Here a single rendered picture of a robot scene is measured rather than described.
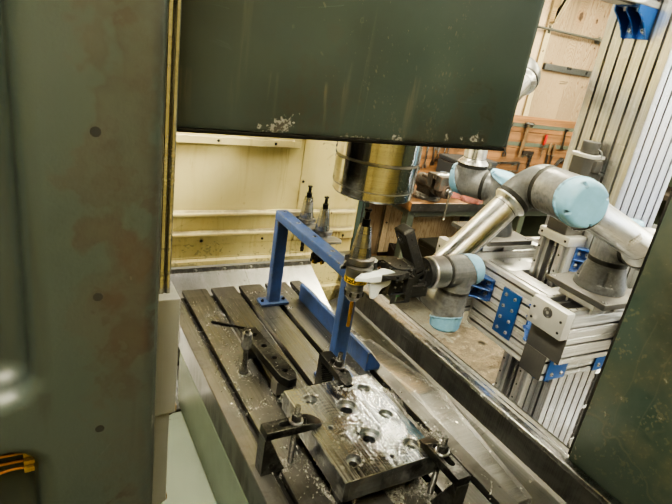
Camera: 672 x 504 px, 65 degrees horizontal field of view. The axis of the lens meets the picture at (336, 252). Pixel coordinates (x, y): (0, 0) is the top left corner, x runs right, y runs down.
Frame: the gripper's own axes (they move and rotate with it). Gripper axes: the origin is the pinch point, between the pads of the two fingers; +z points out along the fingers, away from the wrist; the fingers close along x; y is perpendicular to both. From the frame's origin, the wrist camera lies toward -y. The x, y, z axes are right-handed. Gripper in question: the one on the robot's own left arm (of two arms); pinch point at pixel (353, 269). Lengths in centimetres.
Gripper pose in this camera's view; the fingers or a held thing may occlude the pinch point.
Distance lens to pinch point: 109.0
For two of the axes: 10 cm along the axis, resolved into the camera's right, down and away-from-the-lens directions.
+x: -4.7, -3.8, 7.9
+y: -1.6, 9.2, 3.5
